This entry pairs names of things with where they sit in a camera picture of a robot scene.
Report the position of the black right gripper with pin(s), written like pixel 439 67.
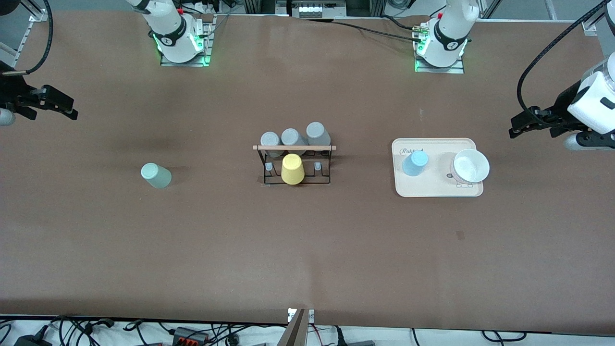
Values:
pixel 11 94

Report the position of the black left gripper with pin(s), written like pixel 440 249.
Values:
pixel 560 110

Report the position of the pale green cup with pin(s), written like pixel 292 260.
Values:
pixel 156 176

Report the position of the light blue cup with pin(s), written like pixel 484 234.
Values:
pixel 414 164

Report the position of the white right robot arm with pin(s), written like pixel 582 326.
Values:
pixel 168 29

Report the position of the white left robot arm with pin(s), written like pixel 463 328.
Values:
pixel 451 29

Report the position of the white bowl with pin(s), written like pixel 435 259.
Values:
pixel 471 166

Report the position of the cream plastic tray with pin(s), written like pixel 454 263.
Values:
pixel 432 185

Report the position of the grey cup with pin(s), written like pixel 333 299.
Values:
pixel 317 132
pixel 291 137
pixel 270 139

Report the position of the black power adapter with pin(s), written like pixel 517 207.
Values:
pixel 31 341

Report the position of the yellow cup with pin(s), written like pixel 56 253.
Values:
pixel 292 170

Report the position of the grey terminal box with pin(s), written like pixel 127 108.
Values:
pixel 317 9

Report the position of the black red connector block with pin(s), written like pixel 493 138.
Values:
pixel 190 335

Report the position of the aluminium frame profile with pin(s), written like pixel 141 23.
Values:
pixel 24 41
pixel 592 25

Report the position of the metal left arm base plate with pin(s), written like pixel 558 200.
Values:
pixel 447 70

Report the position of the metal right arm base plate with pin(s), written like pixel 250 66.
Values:
pixel 207 43

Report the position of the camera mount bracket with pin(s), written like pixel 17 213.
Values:
pixel 295 331

